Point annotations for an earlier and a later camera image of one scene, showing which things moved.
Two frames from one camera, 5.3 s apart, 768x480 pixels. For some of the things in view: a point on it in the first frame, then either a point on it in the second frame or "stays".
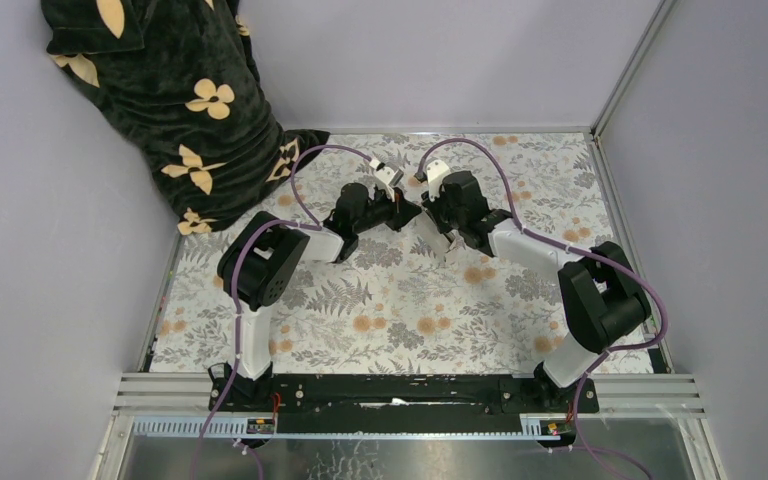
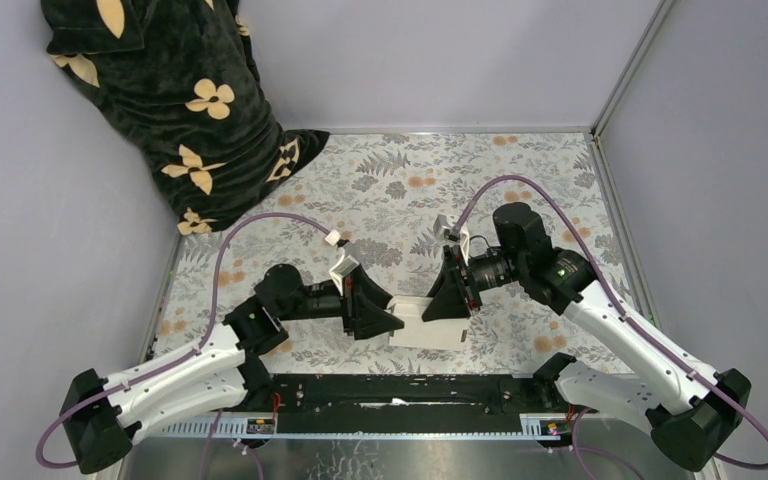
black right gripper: x=432 y=207 -> x=450 y=289
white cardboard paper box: x=437 y=241 -> x=447 y=334
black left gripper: x=399 y=209 -> x=363 y=307
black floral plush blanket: x=181 y=77 stays
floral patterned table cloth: x=448 y=241 stays
